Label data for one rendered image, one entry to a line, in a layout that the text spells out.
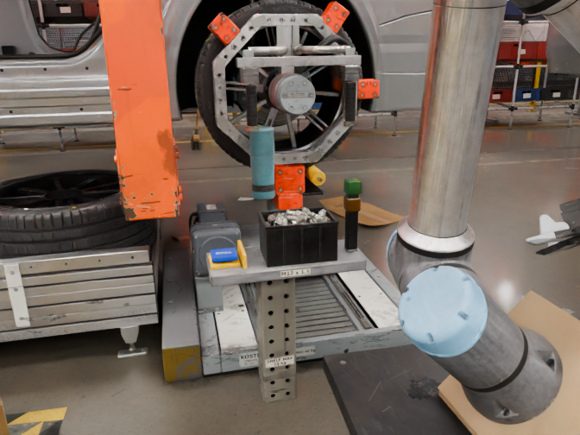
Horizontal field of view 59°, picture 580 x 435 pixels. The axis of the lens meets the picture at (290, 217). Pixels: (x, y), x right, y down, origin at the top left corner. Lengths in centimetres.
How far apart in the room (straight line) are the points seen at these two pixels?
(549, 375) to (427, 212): 35
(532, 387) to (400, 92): 151
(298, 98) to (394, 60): 58
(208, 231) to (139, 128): 47
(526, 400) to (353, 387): 37
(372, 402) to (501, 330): 35
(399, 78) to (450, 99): 137
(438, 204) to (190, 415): 99
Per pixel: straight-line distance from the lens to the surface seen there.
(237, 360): 173
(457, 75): 89
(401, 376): 124
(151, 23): 153
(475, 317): 89
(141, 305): 182
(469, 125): 92
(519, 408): 104
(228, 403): 164
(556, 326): 113
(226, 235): 181
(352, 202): 143
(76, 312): 185
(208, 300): 196
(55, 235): 186
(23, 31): 389
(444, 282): 93
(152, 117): 154
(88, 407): 174
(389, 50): 223
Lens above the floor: 102
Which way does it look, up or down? 19 degrees down
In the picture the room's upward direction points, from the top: 1 degrees counter-clockwise
